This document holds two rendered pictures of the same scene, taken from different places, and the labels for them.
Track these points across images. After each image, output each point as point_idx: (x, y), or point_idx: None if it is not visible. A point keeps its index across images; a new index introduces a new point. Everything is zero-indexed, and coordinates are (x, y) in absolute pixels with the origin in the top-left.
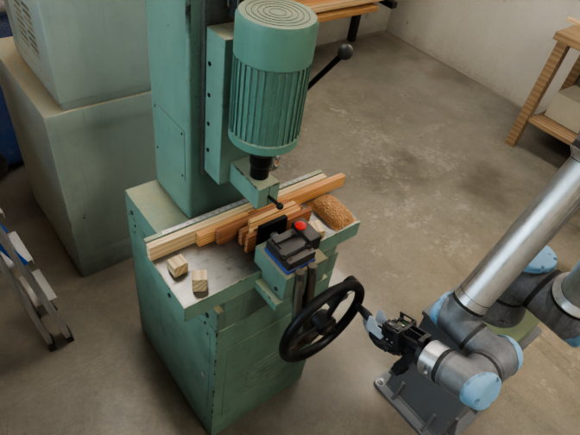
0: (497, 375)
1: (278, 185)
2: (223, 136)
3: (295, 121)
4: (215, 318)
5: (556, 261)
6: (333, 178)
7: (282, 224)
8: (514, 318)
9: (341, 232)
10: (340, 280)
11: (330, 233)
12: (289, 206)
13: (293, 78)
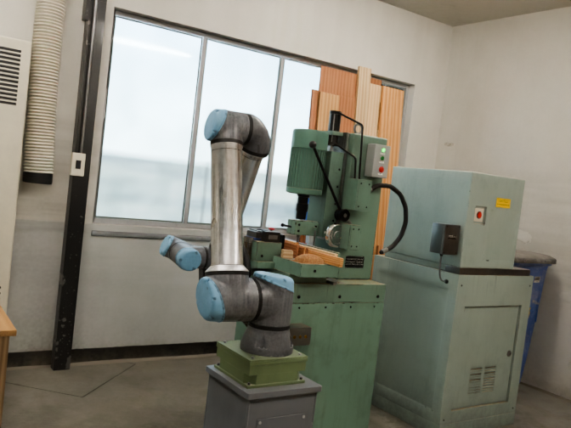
0: (172, 239)
1: (295, 222)
2: (309, 201)
3: (294, 175)
4: None
5: (262, 274)
6: (336, 256)
7: (280, 239)
8: (243, 335)
9: (291, 261)
10: (293, 326)
11: (288, 259)
12: (300, 245)
13: (292, 149)
